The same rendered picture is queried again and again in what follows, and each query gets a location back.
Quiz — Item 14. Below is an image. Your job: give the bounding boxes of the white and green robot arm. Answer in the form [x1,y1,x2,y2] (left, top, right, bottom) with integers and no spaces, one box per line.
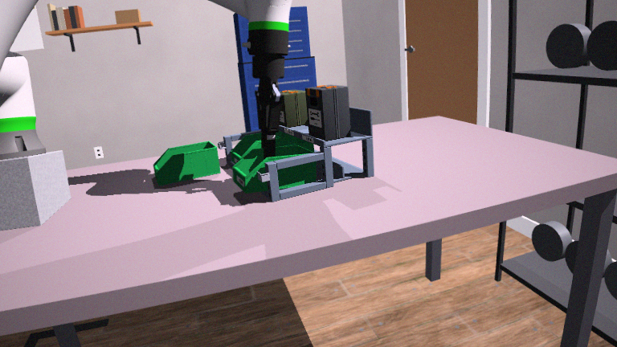
[0,0,292,160]

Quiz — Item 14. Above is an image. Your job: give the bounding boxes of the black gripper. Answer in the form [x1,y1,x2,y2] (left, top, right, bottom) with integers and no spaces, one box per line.
[252,56,284,159]

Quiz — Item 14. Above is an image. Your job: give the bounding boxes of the grey metal shelf rack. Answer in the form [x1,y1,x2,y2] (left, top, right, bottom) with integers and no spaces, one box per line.
[218,107,374,202]

